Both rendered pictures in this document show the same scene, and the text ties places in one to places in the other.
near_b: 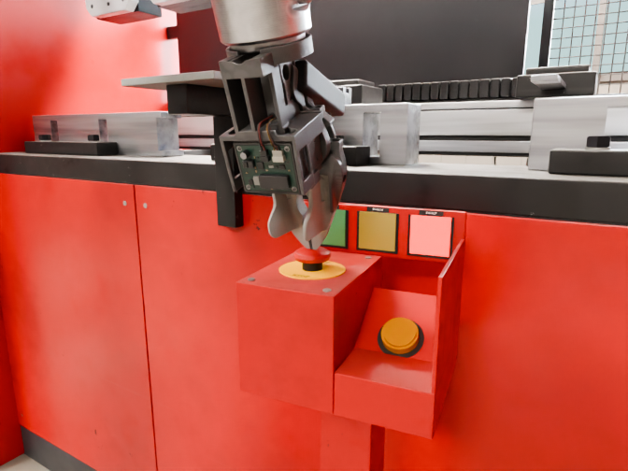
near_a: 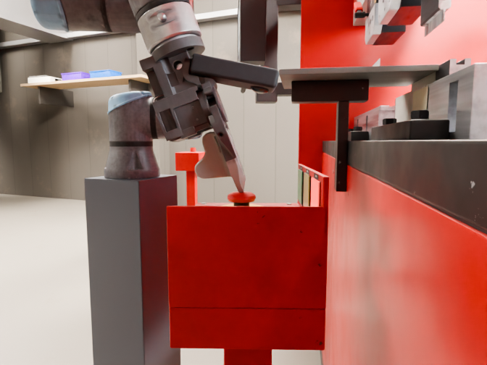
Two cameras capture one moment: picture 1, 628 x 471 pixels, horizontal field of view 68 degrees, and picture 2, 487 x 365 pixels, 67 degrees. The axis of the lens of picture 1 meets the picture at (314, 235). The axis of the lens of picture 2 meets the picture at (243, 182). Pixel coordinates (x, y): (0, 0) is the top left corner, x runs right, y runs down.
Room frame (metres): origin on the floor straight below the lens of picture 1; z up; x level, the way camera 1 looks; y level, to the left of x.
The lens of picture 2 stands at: (0.30, -0.46, 0.87)
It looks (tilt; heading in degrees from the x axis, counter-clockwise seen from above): 6 degrees down; 67
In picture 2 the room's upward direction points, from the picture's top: straight up
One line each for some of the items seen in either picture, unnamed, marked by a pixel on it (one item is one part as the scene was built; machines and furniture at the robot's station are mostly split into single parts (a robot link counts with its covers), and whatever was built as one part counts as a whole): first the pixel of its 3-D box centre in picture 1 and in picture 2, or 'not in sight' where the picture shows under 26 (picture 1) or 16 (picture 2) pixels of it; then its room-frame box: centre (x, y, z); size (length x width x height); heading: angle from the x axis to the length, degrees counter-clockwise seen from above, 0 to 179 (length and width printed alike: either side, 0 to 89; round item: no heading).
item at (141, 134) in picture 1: (102, 134); (373, 127); (1.18, 0.52, 0.92); 0.50 x 0.06 x 0.10; 59
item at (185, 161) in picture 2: not in sight; (192, 208); (0.92, 1.97, 0.42); 0.25 x 0.20 x 0.83; 149
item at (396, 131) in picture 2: (284, 153); (401, 132); (0.82, 0.05, 0.89); 0.30 x 0.05 x 0.03; 59
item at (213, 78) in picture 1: (230, 87); (349, 78); (0.77, 0.13, 1.00); 0.26 x 0.18 x 0.01; 149
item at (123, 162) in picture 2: not in sight; (132, 158); (0.40, 0.61, 0.82); 0.15 x 0.15 x 0.10
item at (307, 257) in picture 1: (312, 264); (241, 204); (0.49, 0.00, 0.79); 0.04 x 0.04 x 0.04
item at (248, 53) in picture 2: not in sight; (250, 34); (1.08, 1.33, 1.42); 0.45 x 0.12 x 0.36; 70
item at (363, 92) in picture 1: (332, 91); not in sight; (1.02, -0.04, 1.01); 0.26 x 0.12 x 0.05; 149
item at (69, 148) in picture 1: (68, 148); (353, 136); (1.16, 0.60, 0.89); 0.30 x 0.05 x 0.03; 59
